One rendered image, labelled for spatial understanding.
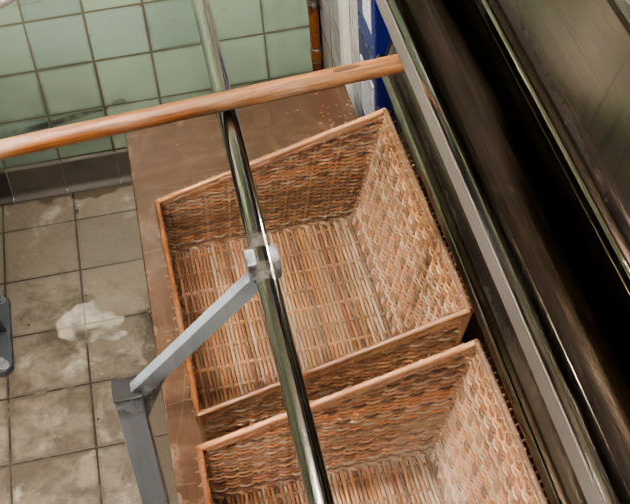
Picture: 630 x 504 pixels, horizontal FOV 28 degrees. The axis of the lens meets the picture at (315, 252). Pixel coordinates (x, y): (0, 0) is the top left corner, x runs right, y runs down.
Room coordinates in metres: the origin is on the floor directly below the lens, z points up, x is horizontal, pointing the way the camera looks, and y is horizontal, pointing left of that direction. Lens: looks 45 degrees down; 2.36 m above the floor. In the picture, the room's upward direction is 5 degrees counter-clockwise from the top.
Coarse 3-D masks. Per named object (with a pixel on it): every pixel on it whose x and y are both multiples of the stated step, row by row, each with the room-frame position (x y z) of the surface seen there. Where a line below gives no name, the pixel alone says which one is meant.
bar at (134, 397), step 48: (192, 0) 1.83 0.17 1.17; (240, 144) 1.43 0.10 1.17; (240, 192) 1.33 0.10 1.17; (240, 288) 1.19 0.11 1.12; (192, 336) 1.17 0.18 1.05; (288, 336) 1.05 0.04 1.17; (144, 384) 1.16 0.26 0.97; (288, 384) 0.97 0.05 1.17; (144, 432) 1.15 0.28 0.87; (144, 480) 1.15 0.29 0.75
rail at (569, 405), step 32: (416, 32) 1.30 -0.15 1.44; (416, 64) 1.24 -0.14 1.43; (448, 96) 1.17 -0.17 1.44; (448, 128) 1.11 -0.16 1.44; (480, 192) 0.99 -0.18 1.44; (512, 256) 0.89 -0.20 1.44; (512, 288) 0.86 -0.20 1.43; (544, 320) 0.81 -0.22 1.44; (544, 352) 0.77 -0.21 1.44; (576, 384) 0.72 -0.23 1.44; (576, 416) 0.69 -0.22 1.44; (608, 448) 0.65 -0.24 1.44; (608, 480) 0.62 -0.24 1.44
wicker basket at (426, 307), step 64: (384, 128) 1.86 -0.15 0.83; (192, 192) 1.82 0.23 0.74; (320, 192) 1.86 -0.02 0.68; (384, 192) 1.77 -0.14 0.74; (192, 256) 1.80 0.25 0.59; (320, 256) 1.77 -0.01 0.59; (384, 256) 1.69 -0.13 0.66; (448, 256) 1.48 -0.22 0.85; (192, 320) 1.63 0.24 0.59; (256, 320) 1.61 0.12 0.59; (320, 320) 1.60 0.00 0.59; (384, 320) 1.58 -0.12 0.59; (448, 320) 1.35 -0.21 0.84; (192, 384) 1.35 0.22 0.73; (256, 384) 1.46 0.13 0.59; (320, 384) 1.32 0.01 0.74
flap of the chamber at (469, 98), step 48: (384, 0) 1.40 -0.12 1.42; (432, 0) 1.41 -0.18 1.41; (432, 48) 1.30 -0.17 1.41; (480, 48) 1.31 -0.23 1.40; (480, 96) 1.20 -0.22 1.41; (480, 144) 1.10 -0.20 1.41; (528, 144) 1.11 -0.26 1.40; (528, 192) 1.02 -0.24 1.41; (480, 240) 0.95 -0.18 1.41; (528, 240) 0.94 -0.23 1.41; (576, 240) 0.95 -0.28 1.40; (576, 288) 0.87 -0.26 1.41; (624, 288) 0.88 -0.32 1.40; (528, 336) 0.80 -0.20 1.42; (576, 336) 0.80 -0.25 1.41; (624, 336) 0.81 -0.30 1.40; (624, 384) 0.74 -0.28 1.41; (624, 432) 0.69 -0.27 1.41; (624, 480) 0.63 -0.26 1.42
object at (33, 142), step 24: (312, 72) 1.55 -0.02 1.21; (336, 72) 1.54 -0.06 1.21; (360, 72) 1.54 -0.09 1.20; (384, 72) 1.55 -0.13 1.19; (216, 96) 1.51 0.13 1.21; (240, 96) 1.51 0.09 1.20; (264, 96) 1.51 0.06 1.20; (288, 96) 1.52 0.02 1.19; (96, 120) 1.48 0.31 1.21; (120, 120) 1.47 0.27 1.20; (144, 120) 1.48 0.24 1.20; (168, 120) 1.48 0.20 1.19; (0, 144) 1.44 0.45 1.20; (24, 144) 1.44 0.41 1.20; (48, 144) 1.45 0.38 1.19
